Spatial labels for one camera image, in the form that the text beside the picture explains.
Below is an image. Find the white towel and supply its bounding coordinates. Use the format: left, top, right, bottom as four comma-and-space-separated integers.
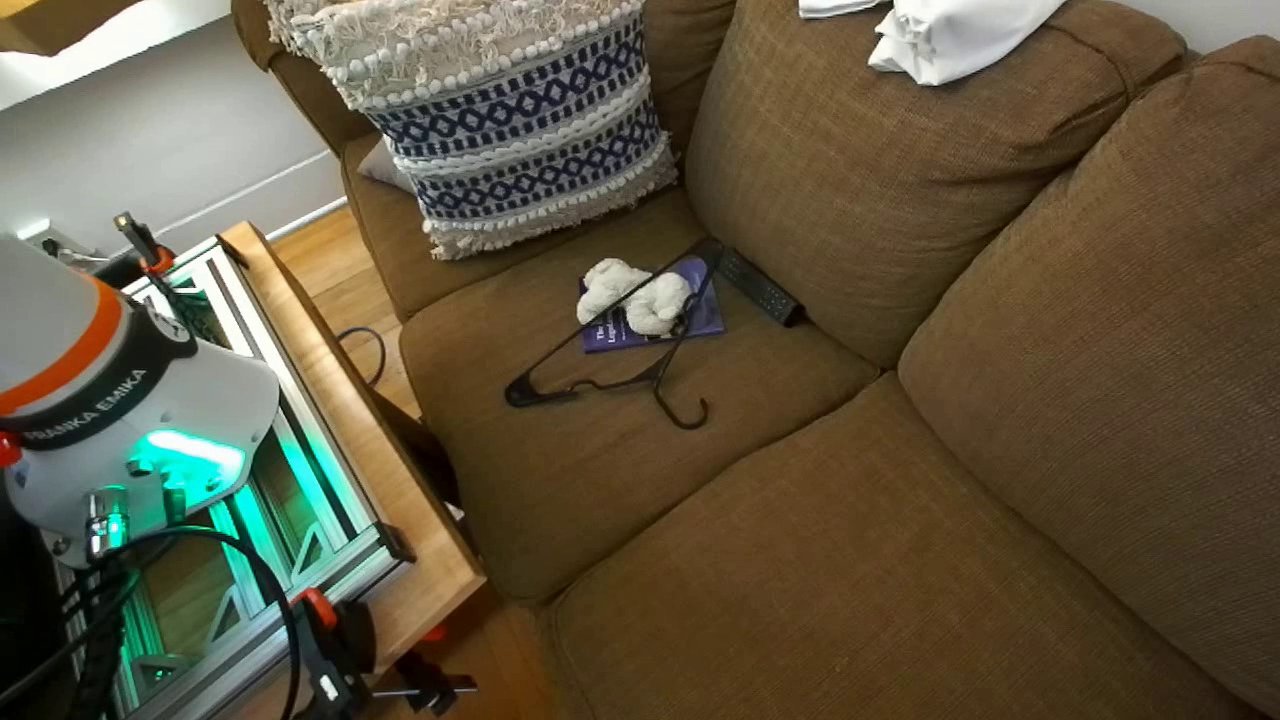
798, 0, 1069, 87

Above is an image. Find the black clothes hanger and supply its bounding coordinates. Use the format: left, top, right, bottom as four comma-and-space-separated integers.
504, 238, 723, 432

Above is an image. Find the white plush toy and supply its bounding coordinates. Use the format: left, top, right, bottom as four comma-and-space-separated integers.
577, 258, 693, 338

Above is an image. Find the purple book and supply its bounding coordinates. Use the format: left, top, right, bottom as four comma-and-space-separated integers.
581, 256, 726, 354

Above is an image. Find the black remote control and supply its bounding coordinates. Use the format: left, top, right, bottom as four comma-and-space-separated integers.
716, 247, 809, 329

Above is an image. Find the brown fabric sofa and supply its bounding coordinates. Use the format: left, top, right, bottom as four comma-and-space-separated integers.
231, 0, 1280, 720

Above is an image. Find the blue and white patterned pillow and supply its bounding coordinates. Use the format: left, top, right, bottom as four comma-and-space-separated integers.
264, 0, 680, 262

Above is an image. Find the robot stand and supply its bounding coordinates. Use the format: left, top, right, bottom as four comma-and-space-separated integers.
55, 222, 488, 720

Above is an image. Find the grey cushion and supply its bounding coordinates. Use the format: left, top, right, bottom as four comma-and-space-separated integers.
356, 137, 418, 196

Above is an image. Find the orange and black clamp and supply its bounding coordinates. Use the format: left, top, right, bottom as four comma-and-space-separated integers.
291, 588, 479, 720
112, 211, 177, 278

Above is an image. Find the black cable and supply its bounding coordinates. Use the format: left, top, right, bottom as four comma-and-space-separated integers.
0, 526, 303, 720
336, 326, 388, 389

